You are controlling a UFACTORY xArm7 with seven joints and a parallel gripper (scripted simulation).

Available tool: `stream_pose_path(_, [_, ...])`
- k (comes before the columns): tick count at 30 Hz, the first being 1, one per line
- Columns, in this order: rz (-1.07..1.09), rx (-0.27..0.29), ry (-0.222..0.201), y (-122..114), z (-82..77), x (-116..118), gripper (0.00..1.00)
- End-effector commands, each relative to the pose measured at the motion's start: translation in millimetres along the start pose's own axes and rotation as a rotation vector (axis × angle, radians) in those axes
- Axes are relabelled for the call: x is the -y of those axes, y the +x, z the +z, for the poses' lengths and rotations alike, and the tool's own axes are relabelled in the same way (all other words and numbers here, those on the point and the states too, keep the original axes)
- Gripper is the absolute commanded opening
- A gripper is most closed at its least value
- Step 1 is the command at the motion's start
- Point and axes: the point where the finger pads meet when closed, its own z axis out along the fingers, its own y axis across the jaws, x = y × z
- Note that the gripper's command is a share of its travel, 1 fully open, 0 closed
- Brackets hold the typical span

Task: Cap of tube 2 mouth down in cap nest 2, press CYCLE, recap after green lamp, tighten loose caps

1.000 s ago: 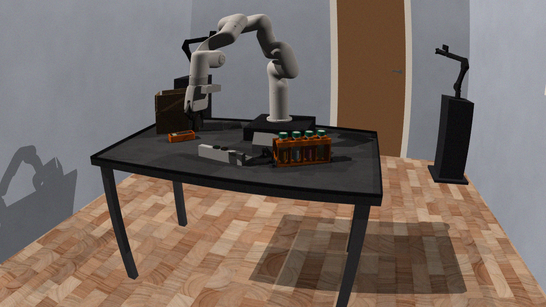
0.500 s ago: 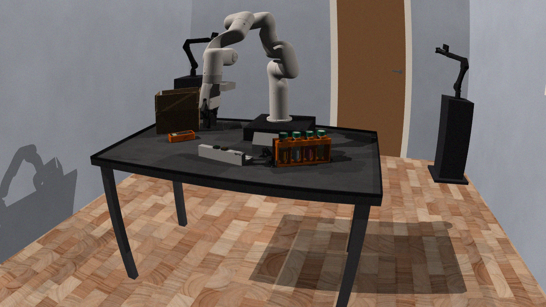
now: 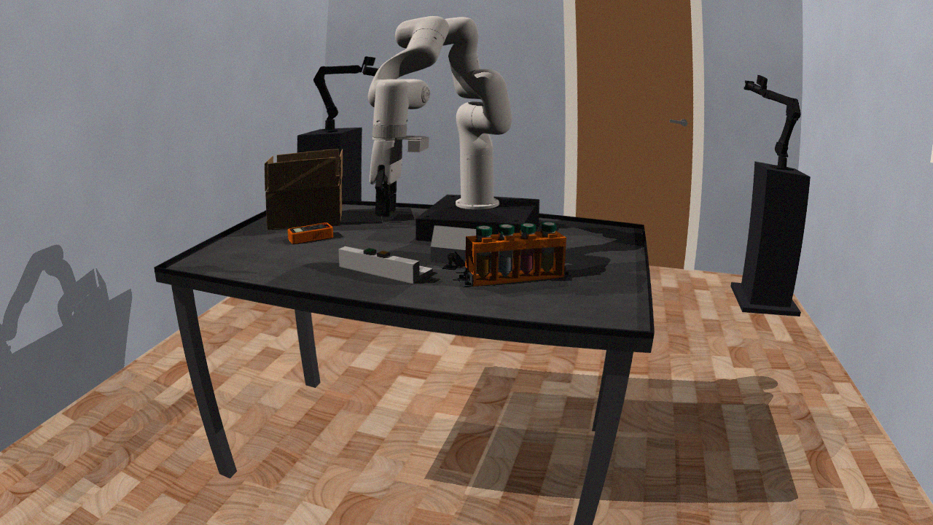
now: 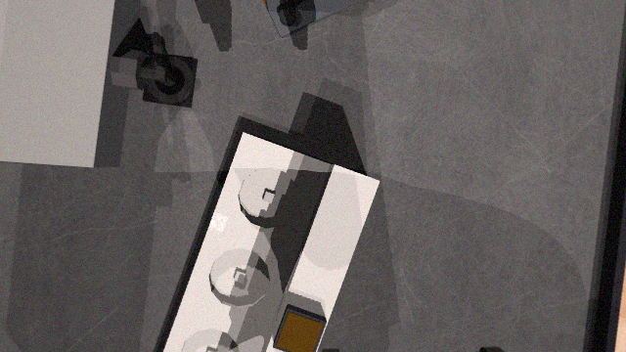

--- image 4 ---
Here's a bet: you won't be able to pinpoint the grey two-button control box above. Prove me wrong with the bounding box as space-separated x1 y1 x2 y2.
0 0 198 167

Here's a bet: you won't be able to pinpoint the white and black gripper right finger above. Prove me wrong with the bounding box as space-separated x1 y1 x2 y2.
479 347 505 352

